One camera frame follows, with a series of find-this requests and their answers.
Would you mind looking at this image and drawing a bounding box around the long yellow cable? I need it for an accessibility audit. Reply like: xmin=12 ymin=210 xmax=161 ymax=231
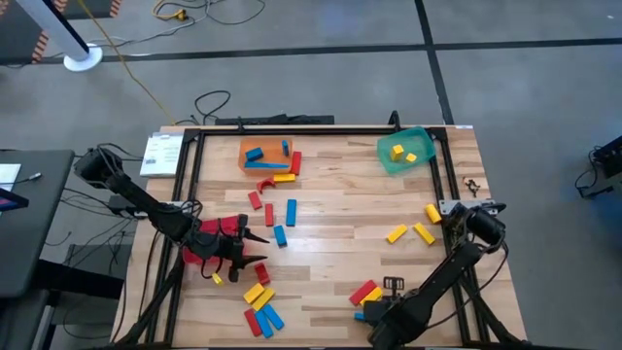
xmin=76 ymin=0 xmax=175 ymax=125

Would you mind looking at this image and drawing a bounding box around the black equipment with cables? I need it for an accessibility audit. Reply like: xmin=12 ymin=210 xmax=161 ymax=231
xmin=575 ymin=135 xmax=622 ymax=199

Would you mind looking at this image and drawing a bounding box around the black power strip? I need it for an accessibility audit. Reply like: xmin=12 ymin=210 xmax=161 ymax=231
xmin=215 ymin=114 xmax=335 ymax=126

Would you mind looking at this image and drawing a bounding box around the orange translucent plastic bin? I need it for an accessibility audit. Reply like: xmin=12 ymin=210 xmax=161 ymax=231
xmin=237 ymin=135 xmax=295 ymax=172

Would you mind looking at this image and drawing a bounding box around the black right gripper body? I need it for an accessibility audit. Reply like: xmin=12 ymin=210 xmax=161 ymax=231
xmin=363 ymin=276 xmax=405 ymax=349

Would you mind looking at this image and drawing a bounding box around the grey connector cable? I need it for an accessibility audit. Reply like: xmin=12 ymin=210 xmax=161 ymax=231
xmin=0 ymin=172 xmax=44 ymax=189

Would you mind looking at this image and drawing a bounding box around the white paper sheet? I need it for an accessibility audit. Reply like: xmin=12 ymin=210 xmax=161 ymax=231
xmin=0 ymin=163 xmax=23 ymax=193

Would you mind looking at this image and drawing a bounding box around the teal translucent plastic bin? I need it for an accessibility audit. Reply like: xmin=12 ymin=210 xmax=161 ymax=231
xmin=376 ymin=125 xmax=437 ymax=175

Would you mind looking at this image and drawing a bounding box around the black aluminium table frame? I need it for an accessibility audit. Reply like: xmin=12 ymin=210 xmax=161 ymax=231
xmin=114 ymin=123 xmax=531 ymax=350

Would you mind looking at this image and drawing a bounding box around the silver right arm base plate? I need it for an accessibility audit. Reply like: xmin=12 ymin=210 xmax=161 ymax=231
xmin=438 ymin=198 xmax=506 ymax=216

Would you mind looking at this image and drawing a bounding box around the red plastic bin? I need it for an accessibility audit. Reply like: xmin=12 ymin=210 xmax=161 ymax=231
xmin=182 ymin=215 xmax=244 ymax=266

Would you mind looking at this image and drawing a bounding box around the white booklet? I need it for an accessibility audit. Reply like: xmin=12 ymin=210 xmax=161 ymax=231
xmin=139 ymin=133 xmax=185 ymax=177

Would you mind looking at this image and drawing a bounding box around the hazard-striped dark platform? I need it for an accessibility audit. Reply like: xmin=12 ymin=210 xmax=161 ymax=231
xmin=0 ymin=0 xmax=69 ymax=65
xmin=62 ymin=0 xmax=122 ymax=20

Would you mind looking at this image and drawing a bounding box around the yellow extension cord plug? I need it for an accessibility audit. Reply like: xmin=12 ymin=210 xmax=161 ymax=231
xmin=153 ymin=0 xmax=190 ymax=21

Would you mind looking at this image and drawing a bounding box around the black looped floor cable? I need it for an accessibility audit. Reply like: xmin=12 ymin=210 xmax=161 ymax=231
xmin=173 ymin=89 xmax=232 ymax=126

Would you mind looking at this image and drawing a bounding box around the dark tablet screen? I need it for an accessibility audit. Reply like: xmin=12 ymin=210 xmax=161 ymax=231
xmin=0 ymin=188 xmax=29 ymax=213

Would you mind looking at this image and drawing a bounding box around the black desk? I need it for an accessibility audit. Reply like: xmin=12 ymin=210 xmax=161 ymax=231
xmin=0 ymin=149 xmax=77 ymax=298

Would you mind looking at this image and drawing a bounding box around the grey floor cable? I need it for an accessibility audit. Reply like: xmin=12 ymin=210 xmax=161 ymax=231
xmin=94 ymin=0 xmax=267 ymax=50

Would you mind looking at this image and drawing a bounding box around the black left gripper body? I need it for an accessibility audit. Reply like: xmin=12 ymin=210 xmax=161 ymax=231
xmin=191 ymin=214 xmax=249 ymax=283

